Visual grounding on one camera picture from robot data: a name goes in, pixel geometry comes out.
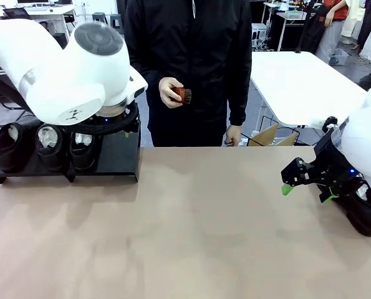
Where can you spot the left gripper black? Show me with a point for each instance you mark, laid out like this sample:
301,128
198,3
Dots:
110,119

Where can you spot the grey plastic bin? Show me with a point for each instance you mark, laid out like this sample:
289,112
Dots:
339,57

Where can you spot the white office desk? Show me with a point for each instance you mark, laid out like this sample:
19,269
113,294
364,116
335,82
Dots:
51,11

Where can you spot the black leather dress shoe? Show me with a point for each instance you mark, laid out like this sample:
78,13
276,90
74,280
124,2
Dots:
366,218
82,157
7,155
49,159

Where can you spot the large white table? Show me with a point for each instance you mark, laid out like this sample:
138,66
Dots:
297,87

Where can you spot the grey plastic stool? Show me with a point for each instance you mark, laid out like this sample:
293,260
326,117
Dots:
98,17
116,20

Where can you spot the brown cardboard box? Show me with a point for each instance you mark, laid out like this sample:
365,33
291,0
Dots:
266,135

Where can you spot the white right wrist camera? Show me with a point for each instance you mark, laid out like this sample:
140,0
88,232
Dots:
317,122

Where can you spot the black office chair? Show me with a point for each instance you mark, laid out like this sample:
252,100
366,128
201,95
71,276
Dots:
17,13

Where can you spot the cream hanging garment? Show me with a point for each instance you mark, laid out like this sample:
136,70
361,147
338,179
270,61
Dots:
352,18

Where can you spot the person's right forearm black sleeve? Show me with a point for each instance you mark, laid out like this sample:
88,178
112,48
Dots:
151,73

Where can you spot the white crumpled stuffing paper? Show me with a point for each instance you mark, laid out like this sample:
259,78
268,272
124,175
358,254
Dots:
48,137
363,190
13,132
82,139

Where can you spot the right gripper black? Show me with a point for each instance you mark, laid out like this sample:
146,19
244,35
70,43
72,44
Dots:
331,171

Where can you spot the black computer tower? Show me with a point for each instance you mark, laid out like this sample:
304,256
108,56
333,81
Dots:
59,39

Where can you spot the person's torso black jacket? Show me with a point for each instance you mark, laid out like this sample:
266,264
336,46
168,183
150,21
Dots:
188,46

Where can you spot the white computer case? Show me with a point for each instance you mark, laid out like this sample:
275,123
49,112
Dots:
260,34

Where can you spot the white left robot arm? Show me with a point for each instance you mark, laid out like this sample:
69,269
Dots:
63,78

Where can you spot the person's left hand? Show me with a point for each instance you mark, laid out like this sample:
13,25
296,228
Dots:
233,135

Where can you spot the person's left forearm black sleeve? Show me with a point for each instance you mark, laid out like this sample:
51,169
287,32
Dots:
238,106

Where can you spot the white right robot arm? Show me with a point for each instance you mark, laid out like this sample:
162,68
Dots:
366,140

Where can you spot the person's right hand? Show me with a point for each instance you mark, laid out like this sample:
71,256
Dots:
166,93

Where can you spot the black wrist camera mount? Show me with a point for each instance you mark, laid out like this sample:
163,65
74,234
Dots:
327,143

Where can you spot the background person red shirt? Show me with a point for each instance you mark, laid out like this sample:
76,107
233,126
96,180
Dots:
331,37

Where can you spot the red-brown wooden shoe brush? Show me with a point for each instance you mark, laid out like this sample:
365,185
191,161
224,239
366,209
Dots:
183,95

